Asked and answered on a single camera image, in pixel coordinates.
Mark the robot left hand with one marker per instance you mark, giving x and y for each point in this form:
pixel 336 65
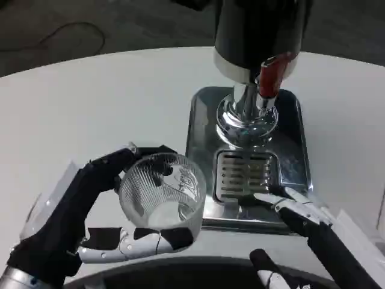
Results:
pixel 69 207

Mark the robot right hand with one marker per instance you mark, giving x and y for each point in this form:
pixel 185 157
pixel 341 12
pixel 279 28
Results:
pixel 328 241

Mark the clear ribbed glass cup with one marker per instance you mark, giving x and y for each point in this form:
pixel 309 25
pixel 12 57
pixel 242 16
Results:
pixel 164 192

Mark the robot left silver forearm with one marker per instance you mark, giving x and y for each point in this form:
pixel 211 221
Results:
pixel 18 277

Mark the slotted steel tray grid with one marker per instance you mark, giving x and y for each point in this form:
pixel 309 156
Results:
pixel 231 177

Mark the steel drip tray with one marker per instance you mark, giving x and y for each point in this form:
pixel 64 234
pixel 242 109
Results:
pixel 201 144

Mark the black steel drink dispenser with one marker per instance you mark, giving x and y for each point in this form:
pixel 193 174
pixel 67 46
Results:
pixel 255 33

